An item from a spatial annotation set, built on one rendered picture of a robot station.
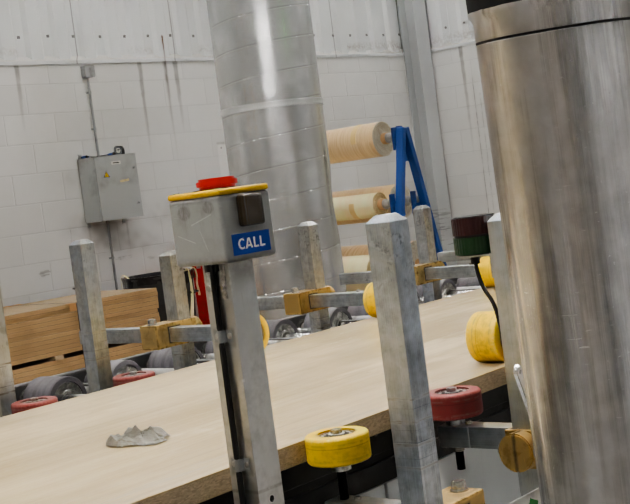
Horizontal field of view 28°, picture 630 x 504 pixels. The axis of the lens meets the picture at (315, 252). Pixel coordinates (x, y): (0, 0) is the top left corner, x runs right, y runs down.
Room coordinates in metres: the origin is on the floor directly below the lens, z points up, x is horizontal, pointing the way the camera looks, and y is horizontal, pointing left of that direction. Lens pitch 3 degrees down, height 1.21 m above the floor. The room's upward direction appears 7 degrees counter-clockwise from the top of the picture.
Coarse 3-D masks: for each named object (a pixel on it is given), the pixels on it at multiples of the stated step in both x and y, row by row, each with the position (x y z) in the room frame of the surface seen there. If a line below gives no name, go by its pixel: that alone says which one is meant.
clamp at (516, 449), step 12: (516, 432) 1.57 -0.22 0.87; (528, 432) 1.57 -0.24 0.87; (504, 444) 1.57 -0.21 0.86; (516, 444) 1.56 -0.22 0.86; (528, 444) 1.55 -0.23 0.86; (504, 456) 1.57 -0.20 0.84; (516, 456) 1.56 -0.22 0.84; (528, 456) 1.55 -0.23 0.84; (516, 468) 1.56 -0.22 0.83; (528, 468) 1.55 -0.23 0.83
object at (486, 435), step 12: (444, 432) 1.71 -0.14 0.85; (456, 432) 1.70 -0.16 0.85; (468, 432) 1.69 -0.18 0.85; (480, 432) 1.68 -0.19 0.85; (492, 432) 1.66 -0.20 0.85; (504, 432) 1.65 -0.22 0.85; (444, 444) 1.71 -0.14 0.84; (456, 444) 1.70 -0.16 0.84; (468, 444) 1.69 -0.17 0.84; (480, 444) 1.68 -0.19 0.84; (492, 444) 1.67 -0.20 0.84
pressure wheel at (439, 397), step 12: (432, 396) 1.70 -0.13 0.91; (444, 396) 1.68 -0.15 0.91; (456, 396) 1.68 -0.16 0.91; (468, 396) 1.68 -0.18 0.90; (480, 396) 1.70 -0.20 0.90; (432, 408) 1.70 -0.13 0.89; (444, 408) 1.68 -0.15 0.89; (456, 408) 1.68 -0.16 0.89; (468, 408) 1.68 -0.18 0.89; (480, 408) 1.70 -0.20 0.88; (444, 420) 1.69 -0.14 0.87; (456, 420) 1.71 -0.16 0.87; (456, 456) 1.72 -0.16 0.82
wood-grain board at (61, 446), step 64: (448, 320) 2.58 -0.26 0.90; (128, 384) 2.25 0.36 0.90; (192, 384) 2.14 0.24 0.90; (320, 384) 1.96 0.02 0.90; (384, 384) 1.88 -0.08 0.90; (448, 384) 1.81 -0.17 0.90; (0, 448) 1.76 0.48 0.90; (64, 448) 1.70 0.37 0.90; (128, 448) 1.64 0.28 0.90; (192, 448) 1.58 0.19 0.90
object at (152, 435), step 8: (128, 432) 1.67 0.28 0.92; (136, 432) 1.67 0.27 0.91; (144, 432) 1.66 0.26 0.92; (152, 432) 1.65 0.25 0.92; (160, 432) 1.68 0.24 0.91; (112, 440) 1.66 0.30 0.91; (120, 440) 1.65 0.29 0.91; (128, 440) 1.65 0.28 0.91; (136, 440) 1.65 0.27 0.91; (144, 440) 1.65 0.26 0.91; (152, 440) 1.65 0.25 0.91; (160, 440) 1.65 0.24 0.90
